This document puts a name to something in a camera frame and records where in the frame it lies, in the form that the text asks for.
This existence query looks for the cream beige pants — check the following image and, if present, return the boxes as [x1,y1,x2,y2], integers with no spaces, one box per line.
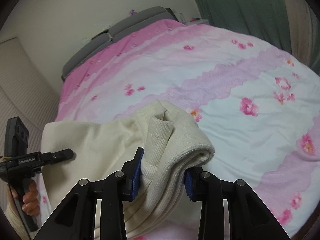
[41,99,217,239]

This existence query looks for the cream sweater left forearm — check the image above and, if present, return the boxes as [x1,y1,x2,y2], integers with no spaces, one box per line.
[5,201,30,240]

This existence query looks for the person's left hand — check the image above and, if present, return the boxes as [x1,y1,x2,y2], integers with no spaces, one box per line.
[7,180,40,216]

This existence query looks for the white louvered wardrobe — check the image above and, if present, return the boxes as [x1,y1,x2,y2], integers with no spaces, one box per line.
[1,38,59,155]

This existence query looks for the pink floral bed duvet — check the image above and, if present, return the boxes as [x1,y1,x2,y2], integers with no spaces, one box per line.
[41,20,319,239]

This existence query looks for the grey upholstered headboard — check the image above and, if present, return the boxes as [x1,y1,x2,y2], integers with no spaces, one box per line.
[61,7,178,81]

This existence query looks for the white bedside table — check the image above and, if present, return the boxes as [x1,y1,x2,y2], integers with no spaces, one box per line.
[185,18,209,25]

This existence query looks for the clear water bottle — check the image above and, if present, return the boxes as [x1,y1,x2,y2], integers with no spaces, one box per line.
[180,13,185,23]

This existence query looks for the green curtain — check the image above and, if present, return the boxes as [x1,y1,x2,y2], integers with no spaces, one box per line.
[195,0,291,52]

